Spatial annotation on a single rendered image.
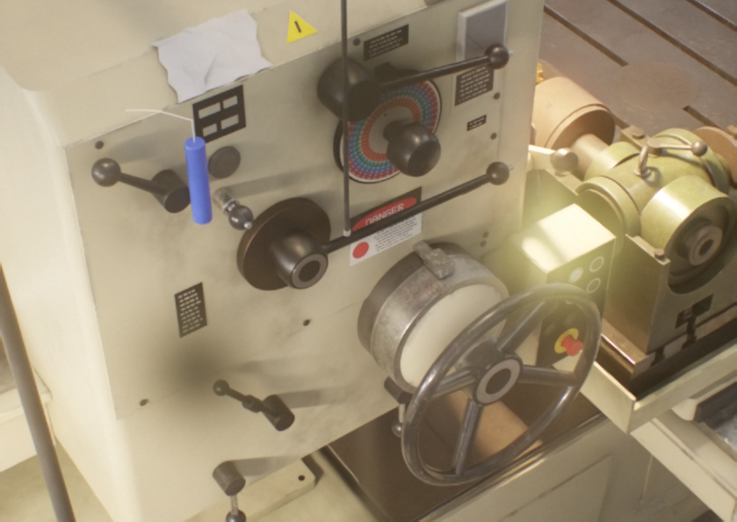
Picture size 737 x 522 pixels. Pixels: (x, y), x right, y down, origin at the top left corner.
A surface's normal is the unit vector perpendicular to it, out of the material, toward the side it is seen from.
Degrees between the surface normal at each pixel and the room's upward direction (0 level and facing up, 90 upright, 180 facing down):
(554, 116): 32
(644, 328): 90
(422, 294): 26
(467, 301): 61
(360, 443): 0
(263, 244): 90
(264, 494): 0
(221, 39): 54
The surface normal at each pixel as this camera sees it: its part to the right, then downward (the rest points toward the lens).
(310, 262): 0.57, 0.56
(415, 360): 0.09, 0.64
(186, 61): 0.37, 0.07
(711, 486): -0.82, 0.39
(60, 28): 0.00, -0.73
